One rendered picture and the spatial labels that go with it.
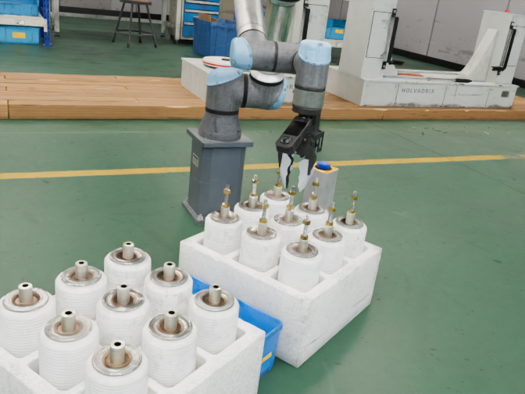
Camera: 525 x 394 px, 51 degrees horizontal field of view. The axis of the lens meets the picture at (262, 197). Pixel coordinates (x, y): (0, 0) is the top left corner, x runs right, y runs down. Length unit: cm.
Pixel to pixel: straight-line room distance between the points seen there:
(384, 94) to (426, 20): 448
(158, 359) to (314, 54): 74
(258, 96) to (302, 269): 79
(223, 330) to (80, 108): 229
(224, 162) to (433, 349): 90
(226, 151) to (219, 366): 101
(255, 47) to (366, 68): 266
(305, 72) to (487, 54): 364
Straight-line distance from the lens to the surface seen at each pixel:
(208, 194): 191
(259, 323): 129
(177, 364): 97
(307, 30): 364
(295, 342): 129
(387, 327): 154
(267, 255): 131
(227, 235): 137
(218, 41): 586
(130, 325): 102
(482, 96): 470
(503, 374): 152
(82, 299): 109
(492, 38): 487
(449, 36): 809
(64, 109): 317
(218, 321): 102
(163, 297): 109
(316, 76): 130
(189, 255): 141
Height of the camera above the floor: 82
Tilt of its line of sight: 21 degrees down
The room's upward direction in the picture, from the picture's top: 7 degrees clockwise
